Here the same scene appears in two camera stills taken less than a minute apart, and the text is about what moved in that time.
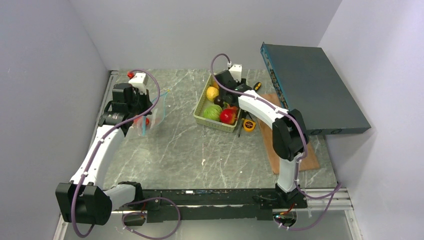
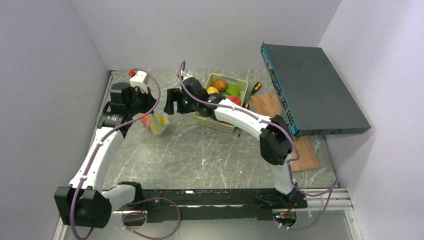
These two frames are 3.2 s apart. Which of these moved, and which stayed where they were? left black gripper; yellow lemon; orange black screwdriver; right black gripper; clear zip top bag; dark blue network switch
Moved: right black gripper; clear zip top bag
Stayed: left black gripper; dark blue network switch; yellow lemon; orange black screwdriver
